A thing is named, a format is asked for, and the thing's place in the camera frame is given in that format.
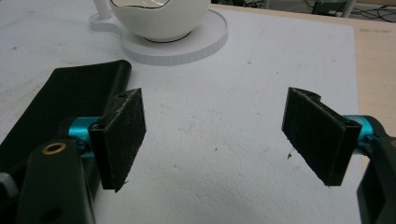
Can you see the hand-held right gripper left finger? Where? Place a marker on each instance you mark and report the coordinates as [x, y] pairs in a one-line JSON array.
[[120, 137]]

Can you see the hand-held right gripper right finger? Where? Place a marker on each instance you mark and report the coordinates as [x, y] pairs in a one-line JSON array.
[[317, 137]]

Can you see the black leather case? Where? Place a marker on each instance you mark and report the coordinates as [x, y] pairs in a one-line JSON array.
[[62, 93]]

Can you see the white foam mat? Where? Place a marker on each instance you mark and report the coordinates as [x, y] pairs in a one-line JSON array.
[[218, 130]]

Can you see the white round cup stand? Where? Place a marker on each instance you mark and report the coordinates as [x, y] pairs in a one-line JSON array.
[[193, 46]]

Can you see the white ceramic cup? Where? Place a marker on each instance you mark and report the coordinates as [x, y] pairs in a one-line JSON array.
[[162, 21]]

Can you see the white metal stand leg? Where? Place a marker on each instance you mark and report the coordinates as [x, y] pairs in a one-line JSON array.
[[348, 7]]

